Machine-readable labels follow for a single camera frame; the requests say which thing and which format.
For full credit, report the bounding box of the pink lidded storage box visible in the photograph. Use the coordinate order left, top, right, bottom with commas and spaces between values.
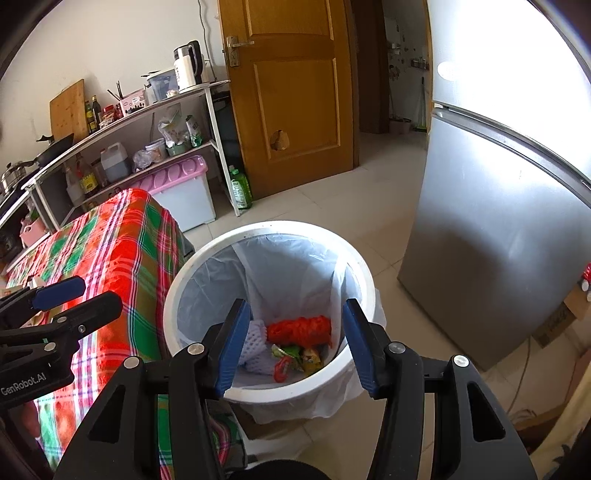
131, 154, 218, 234

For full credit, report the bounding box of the black frying pan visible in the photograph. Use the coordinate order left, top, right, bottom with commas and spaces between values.
7, 134, 75, 169

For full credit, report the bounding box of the person's black-clothed knee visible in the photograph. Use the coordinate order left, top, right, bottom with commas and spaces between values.
228, 458, 326, 480

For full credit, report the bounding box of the white round waste bin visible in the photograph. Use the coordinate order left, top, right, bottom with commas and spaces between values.
163, 220, 387, 428

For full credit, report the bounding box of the green plastic bottle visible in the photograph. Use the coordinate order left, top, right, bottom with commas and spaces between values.
228, 165, 254, 210

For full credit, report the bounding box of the stainless steamer pot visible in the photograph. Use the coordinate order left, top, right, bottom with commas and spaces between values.
0, 161, 28, 197

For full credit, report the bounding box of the cardboard box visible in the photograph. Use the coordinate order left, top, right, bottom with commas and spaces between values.
531, 284, 591, 349

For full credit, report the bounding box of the white foam fruit net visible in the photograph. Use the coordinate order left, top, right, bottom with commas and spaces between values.
244, 320, 271, 377

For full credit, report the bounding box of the clear lidded plastic container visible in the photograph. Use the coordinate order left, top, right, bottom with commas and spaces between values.
147, 69, 178, 103

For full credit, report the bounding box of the green packet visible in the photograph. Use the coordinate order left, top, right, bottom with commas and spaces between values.
185, 115, 204, 148

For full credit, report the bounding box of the yellow label sauce bottle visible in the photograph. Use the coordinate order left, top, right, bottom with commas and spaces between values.
79, 157, 99, 197

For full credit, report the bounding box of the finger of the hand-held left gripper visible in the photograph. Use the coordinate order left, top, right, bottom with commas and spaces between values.
0, 291, 124, 365
0, 276, 87, 330

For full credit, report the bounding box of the wooden cutting board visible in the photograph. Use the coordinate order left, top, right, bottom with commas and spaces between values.
49, 78, 88, 139

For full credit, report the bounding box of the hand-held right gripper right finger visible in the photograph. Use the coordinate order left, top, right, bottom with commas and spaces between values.
342, 298, 539, 480

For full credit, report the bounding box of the silver refrigerator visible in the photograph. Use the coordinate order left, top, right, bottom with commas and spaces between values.
397, 0, 591, 372

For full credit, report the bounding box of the wall cable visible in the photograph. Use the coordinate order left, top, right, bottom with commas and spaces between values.
198, 0, 211, 63

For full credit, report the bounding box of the dark liquid plastic jug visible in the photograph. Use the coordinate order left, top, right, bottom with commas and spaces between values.
100, 142, 131, 183

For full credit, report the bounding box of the yellow printed snack packet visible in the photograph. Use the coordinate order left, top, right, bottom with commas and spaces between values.
301, 347, 324, 372

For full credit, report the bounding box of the white printed plastic bag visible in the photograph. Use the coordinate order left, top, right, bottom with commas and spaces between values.
158, 115, 188, 148

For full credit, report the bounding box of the clear plastic bin liner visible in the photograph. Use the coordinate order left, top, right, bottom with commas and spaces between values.
178, 233, 387, 425

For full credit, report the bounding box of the pink plastic basket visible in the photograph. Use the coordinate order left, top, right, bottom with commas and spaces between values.
19, 217, 49, 247

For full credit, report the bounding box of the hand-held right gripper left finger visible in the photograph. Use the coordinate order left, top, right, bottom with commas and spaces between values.
53, 298, 252, 480

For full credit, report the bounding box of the metal door handle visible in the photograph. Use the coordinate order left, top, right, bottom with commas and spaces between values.
224, 36, 256, 68

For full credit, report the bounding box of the pink chopstick holder box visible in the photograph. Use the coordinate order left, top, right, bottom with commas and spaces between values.
121, 90, 147, 114

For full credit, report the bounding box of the red green plaid tablecloth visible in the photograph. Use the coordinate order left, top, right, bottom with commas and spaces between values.
4, 188, 241, 480

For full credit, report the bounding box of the white metal kitchen rack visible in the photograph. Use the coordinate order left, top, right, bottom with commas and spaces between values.
0, 79, 243, 259

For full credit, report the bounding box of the clear white bottle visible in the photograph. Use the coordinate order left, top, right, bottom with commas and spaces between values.
65, 166, 86, 208

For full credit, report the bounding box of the broom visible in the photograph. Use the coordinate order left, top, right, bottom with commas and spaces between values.
413, 76, 428, 132

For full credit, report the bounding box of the floor cable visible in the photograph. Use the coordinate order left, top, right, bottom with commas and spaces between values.
505, 339, 536, 416

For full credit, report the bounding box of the orange mesh net bag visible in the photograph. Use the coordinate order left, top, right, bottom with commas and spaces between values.
267, 315, 334, 348

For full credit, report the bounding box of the brown wooden door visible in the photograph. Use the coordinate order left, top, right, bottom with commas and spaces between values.
217, 0, 361, 201

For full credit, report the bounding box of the white electric kettle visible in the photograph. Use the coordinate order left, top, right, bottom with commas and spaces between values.
173, 41, 205, 93

